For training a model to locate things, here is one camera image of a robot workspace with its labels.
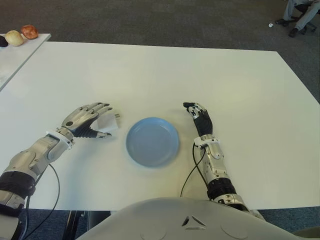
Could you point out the seated person grey trousers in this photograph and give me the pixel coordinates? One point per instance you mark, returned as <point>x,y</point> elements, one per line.
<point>303,17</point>

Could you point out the reddish brown bread roll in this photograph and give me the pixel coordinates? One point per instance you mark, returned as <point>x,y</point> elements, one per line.
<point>29,32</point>

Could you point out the black office chair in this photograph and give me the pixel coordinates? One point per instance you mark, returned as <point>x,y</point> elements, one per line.
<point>300,6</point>

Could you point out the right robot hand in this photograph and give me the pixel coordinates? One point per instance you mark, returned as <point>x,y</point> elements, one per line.
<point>203,123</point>

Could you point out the khaki trouser leg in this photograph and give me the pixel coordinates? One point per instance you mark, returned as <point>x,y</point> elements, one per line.
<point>308,235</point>

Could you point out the silver robot torso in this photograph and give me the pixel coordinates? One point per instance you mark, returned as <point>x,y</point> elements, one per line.
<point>190,225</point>

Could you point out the white charger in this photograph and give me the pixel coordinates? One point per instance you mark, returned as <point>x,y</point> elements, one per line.
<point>107,122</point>

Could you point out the white shoe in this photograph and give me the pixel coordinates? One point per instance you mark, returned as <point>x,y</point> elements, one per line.
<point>257,215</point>

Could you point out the blue plate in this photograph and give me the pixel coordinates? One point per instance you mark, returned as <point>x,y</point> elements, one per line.
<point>152,142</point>

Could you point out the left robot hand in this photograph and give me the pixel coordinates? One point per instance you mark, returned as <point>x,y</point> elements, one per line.
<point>77,120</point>

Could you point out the white side table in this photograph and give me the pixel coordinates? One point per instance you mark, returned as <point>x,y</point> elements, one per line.
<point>15,60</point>

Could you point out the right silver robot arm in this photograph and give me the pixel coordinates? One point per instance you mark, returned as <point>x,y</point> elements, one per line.
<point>217,172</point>

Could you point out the cream round fruit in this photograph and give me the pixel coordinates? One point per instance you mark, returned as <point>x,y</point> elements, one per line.
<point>15,38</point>

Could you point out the dark purple round item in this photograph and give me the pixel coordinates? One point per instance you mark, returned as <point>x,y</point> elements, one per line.
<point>3,41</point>

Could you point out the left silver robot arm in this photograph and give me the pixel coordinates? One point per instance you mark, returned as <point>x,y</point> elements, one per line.
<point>37,152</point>

